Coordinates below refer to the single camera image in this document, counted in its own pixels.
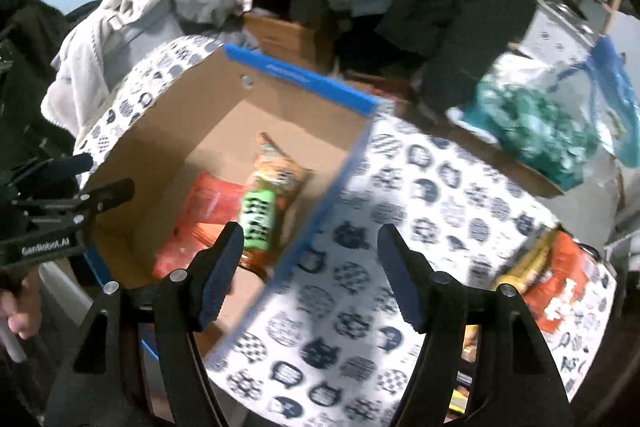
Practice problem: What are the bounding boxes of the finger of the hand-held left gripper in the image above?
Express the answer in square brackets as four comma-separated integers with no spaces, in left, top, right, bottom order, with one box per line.
[12,153,95,188]
[10,178,136,228]

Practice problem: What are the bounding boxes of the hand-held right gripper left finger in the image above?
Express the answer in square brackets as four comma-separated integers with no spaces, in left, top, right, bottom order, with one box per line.
[44,221,246,427]

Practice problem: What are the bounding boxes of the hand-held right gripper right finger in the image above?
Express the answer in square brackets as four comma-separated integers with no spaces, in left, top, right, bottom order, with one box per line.
[376,223,586,427]

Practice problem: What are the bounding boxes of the orange snack packet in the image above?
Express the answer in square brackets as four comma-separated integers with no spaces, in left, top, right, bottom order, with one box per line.
[152,172,251,278]

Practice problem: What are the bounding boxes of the orange snack bag green label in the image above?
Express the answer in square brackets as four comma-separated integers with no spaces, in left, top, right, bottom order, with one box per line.
[237,133,308,268]

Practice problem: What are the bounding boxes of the cardboard box with blue rim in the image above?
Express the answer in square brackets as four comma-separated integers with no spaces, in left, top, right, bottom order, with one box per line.
[82,44,379,358]

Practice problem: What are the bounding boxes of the long yellow snack packet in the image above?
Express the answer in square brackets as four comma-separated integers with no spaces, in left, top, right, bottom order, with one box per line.
[495,227,561,293]

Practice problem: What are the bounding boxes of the orange red snack bag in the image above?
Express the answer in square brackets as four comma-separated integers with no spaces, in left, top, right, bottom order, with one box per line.
[525,232,601,333]

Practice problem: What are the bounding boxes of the person's left hand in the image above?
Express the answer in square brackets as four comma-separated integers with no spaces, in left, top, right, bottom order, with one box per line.
[0,264,43,340]

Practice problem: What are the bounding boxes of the cat print tablecloth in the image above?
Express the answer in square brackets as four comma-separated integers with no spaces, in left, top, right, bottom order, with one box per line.
[72,34,618,427]

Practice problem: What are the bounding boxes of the dark cloth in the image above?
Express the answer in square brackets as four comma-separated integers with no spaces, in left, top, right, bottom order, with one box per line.
[0,0,76,158]

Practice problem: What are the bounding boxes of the white towel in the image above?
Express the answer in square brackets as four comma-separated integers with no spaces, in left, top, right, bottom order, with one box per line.
[40,0,176,138]

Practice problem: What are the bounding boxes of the green plastic bags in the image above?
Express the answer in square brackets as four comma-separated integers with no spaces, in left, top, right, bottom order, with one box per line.
[475,77,601,188]

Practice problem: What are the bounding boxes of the plain cardboard box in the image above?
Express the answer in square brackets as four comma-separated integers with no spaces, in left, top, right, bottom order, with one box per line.
[242,14,331,68]

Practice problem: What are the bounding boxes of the black hanging jacket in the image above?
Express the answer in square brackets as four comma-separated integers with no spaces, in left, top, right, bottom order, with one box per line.
[375,0,551,118]

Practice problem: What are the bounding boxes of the blue plastic bag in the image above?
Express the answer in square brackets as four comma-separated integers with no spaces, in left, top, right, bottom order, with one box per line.
[585,34,640,168]

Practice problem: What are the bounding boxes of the white appliance box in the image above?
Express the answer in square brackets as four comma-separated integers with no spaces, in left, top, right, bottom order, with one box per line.
[520,0,601,62]

